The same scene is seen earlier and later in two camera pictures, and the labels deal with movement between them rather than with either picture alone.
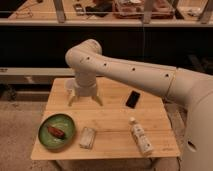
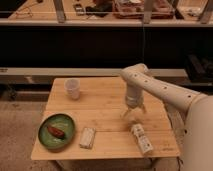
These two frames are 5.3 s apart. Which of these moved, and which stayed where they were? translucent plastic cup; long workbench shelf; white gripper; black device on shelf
Moved: white gripper
Stayed: translucent plastic cup; black device on shelf; long workbench shelf
